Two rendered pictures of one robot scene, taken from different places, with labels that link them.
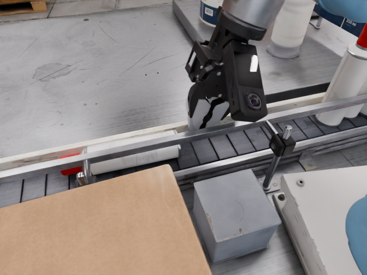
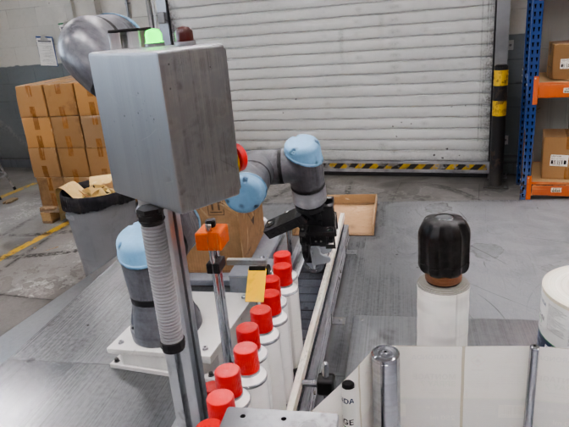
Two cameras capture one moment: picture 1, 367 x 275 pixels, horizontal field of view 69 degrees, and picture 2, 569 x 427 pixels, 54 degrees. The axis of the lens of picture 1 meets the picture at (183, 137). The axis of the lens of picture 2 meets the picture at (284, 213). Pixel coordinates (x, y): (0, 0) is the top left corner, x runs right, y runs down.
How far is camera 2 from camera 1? 1.46 m
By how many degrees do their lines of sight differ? 94
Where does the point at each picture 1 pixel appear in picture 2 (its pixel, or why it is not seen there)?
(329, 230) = (211, 298)
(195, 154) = (307, 280)
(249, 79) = (281, 219)
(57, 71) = (485, 252)
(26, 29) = not seen: outside the picture
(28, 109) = not seen: hidden behind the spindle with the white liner
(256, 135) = (303, 306)
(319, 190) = (233, 302)
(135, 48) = (529, 295)
